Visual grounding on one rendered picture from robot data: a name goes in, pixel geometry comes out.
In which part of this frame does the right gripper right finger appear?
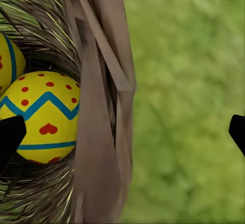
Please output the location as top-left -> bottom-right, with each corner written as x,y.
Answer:
229,115 -> 245,156

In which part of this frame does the wicker basket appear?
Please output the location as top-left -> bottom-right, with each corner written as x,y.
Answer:
0,0 -> 137,224

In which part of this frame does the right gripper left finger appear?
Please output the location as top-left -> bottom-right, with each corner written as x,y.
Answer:
0,115 -> 27,176

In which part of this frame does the easter egg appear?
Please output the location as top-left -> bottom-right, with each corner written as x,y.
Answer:
0,70 -> 81,165
0,31 -> 27,97

